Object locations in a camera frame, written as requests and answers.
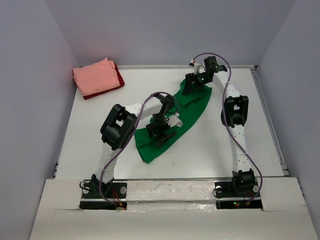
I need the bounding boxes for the pink folded t shirt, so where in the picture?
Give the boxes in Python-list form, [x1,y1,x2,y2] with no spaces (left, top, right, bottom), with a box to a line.
[72,58,121,98]

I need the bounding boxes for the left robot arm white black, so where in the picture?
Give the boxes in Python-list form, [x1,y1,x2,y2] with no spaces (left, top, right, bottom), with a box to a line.
[90,91,183,199]

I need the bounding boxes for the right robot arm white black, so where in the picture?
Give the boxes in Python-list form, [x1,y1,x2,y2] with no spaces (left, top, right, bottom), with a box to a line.
[182,53,258,199]

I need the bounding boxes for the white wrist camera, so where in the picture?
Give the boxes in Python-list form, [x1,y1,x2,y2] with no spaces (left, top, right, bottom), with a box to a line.
[167,112,183,128]
[189,59,205,75]

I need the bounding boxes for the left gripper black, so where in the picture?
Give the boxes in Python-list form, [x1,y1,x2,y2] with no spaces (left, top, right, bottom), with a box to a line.
[146,114,176,150]

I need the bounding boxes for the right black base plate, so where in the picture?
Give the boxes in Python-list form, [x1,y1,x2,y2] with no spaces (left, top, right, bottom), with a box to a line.
[212,181,263,210]

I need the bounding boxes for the dark red folded t shirt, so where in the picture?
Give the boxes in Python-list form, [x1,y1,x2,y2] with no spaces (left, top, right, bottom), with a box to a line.
[83,64,125,100]

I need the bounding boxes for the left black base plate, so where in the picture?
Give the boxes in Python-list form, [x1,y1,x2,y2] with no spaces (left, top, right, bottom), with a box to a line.
[79,181,127,211]

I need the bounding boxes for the green t shirt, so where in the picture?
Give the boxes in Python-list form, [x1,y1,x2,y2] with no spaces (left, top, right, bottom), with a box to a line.
[134,80,213,164]

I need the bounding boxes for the white cardboard front cover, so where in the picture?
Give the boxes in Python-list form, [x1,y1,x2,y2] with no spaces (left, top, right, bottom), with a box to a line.
[30,177,317,240]

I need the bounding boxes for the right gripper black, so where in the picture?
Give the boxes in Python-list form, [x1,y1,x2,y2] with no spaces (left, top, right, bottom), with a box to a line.
[181,72,211,95]

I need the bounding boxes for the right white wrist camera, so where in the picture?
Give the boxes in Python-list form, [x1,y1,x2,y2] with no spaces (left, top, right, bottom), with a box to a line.
[189,59,205,75]

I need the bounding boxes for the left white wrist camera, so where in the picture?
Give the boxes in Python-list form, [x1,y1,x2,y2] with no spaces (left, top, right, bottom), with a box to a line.
[167,112,183,128]

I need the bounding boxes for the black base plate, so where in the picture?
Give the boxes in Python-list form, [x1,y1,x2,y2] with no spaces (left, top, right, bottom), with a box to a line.
[212,181,263,210]
[79,181,127,211]

